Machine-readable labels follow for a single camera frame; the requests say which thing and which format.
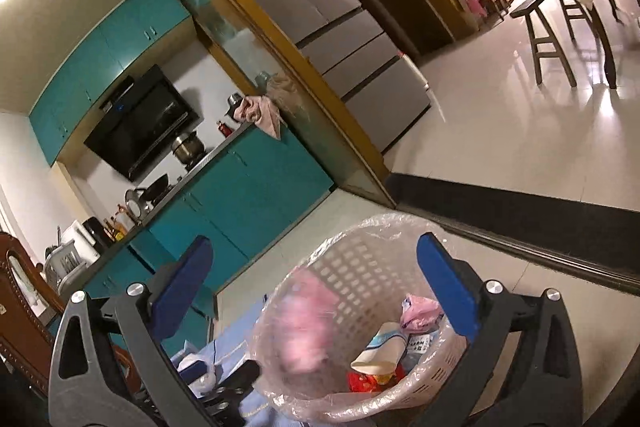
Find teal wall cabinet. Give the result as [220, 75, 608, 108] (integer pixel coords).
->
[29, 0, 193, 165]

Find pink printed plastic bag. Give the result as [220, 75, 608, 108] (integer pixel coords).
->
[400, 293, 441, 333]

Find dish rack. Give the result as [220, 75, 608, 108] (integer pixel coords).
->
[42, 247, 86, 293]

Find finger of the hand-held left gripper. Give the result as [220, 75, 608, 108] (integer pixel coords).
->
[181, 358, 262, 415]

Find blue blanket with yellow lines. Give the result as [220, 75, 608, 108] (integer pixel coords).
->
[170, 297, 321, 427]

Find wooden bench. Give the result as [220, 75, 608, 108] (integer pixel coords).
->
[510, 0, 581, 88]

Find black range hood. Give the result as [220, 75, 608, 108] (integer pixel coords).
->
[84, 64, 203, 182]

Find red snack packet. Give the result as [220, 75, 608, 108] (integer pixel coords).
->
[347, 364, 406, 393]

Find glass door with wooden frame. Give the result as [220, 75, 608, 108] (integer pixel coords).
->
[155, 0, 401, 210]

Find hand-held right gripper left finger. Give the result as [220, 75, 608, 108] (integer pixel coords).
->
[47, 235, 226, 427]

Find dark brown cabinet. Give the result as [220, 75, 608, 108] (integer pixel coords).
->
[350, 0, 468, 58]

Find pink towel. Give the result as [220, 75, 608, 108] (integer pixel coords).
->
[234, 96, 283, 140]

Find white and blue paper cup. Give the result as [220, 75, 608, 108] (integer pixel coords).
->
[350, 321, 408, 375]

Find white tissue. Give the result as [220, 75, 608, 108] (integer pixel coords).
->
[177, 351, 221, 400]

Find silver refrigerator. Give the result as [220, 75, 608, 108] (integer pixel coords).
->
[230, 0, 432, 155]

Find white countertop appliance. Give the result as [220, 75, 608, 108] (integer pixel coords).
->
[60, 221, 101, 265]

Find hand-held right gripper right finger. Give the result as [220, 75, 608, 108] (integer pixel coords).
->
[416, 232, 583, 427]

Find plain pink plastic bag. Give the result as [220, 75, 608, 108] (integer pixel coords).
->
[275, 274, 341, 375]

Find carved wooden chair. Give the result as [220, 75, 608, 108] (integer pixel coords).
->
[0, 232, 136, 403]

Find white plastic basket with liner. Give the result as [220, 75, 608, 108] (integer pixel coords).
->
[250, 213, 483, 425]

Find black wok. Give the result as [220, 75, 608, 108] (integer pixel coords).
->
[134, 174, 171, 202]

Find group of oil bottles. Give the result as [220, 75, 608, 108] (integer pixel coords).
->
[102, 204, 136, 240]

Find steel cooking pot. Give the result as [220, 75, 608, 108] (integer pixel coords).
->
[171, 132, 206, 168]

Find steel pot lid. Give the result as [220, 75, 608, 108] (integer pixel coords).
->
[124, 188, 151, 220]

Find black countertop appliance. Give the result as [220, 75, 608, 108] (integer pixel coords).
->
[82, 217, 108, 253]

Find teal base cabinet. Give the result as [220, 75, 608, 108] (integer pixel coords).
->
[82, 127, 335, 358]

